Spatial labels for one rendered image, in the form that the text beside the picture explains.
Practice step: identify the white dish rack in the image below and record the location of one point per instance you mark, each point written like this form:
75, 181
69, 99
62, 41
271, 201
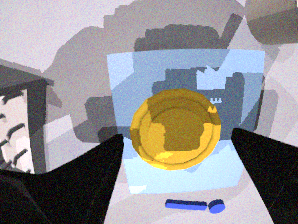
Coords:
21, 121

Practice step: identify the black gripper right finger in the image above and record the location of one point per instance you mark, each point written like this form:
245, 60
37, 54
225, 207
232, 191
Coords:
273, 167

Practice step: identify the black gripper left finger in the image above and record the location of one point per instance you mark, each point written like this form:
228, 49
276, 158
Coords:
75, 193

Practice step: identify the yellow plate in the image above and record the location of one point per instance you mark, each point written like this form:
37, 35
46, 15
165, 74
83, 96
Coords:
175, 129

